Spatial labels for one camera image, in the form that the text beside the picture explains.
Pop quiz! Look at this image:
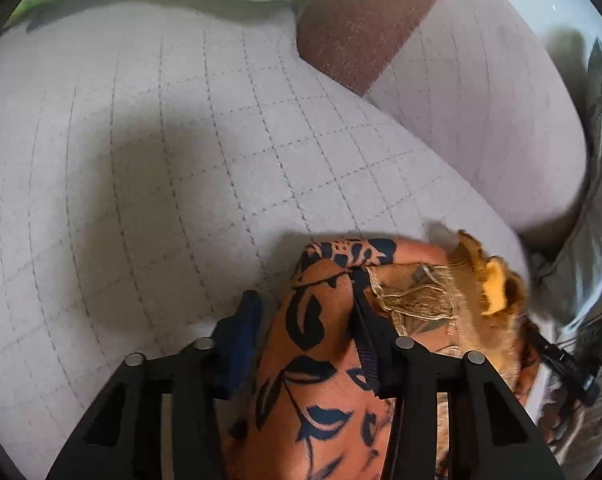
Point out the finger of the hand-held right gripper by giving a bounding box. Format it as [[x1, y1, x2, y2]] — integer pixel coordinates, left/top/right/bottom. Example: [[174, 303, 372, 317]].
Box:
[[528, 322, 600, 405]]

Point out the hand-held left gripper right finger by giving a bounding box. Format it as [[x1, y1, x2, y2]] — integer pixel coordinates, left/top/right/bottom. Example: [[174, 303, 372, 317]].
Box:
[[350, 271, 566, 480]]

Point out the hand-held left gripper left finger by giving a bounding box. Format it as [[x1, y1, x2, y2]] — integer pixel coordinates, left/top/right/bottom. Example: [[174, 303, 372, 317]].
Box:
[[46, 290, 264, 480]]

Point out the orange floral print garment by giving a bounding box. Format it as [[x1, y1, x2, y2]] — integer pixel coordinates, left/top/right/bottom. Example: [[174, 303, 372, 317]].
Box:
[[223, 237, 542, 480]]

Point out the grey quilted sofa seat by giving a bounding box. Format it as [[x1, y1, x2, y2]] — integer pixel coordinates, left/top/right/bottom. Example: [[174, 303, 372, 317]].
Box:
[[0, 0, 590, 480]]

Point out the brown cushion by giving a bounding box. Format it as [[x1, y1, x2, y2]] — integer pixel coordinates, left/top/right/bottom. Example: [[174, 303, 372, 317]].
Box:
[[296, 0, 462, 97]]

